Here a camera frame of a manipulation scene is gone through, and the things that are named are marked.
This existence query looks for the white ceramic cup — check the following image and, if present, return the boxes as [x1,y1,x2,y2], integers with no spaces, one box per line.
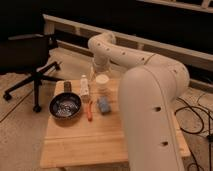
[95,74,110,96]

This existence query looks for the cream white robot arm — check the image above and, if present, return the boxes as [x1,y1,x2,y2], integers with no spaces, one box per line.
[88,32,190,171]

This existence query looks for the dark ceramic bowl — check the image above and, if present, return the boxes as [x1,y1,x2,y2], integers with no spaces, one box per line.
[49,93,82,119]

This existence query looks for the white tube bottle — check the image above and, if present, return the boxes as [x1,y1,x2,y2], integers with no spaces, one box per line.
[80,75,89,96]

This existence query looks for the blue grey sponge block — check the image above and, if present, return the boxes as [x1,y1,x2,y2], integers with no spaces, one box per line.
[97,96,111,114]

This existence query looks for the wooden board table top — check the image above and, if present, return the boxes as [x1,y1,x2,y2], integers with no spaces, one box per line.
[40,79,190,168]

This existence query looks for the black office chair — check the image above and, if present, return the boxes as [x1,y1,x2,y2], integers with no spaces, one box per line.
[0,35,60,112]

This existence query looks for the white wooden bench frame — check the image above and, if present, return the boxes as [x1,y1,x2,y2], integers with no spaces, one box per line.
[42,0,213,71]

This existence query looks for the black floor cables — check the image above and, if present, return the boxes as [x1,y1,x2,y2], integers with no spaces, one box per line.
[173,91,213,171]

